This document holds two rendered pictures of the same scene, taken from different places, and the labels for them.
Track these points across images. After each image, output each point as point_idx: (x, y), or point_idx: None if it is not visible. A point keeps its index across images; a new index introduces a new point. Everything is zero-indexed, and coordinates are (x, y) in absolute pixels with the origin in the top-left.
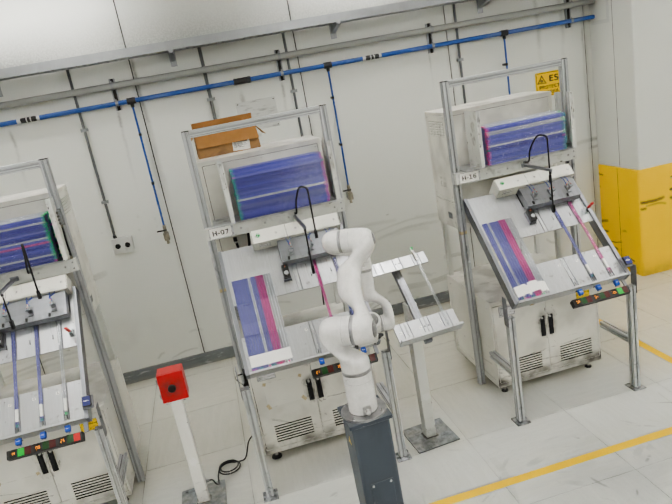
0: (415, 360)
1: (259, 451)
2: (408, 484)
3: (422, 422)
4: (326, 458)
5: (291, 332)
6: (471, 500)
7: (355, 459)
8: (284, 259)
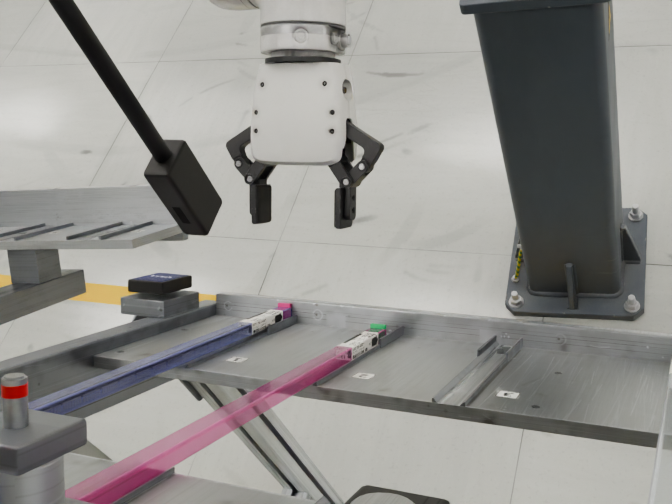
0: (110, 458)
1: None
2: (422, 425)
3: None
4: None
5: (620, 410)
6: (340, 299)
7: (612, 39)
8: None
